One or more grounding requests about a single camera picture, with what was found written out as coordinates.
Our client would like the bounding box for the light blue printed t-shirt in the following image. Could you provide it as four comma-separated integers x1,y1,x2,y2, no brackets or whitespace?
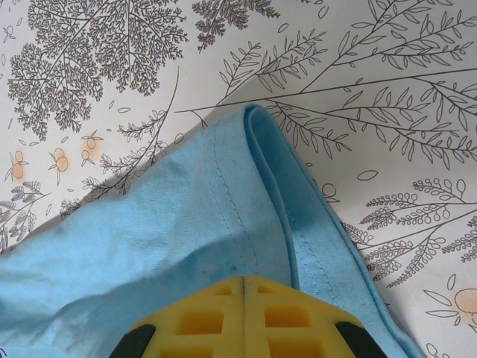
0,102,420,358

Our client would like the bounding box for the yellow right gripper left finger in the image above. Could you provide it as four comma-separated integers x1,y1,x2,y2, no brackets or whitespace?
111,274,247,358

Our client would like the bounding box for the floral tablecloth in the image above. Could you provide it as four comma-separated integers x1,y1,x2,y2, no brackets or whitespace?
0,0,477,358

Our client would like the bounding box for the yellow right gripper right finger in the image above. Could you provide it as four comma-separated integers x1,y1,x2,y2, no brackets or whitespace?
244,274,368,358

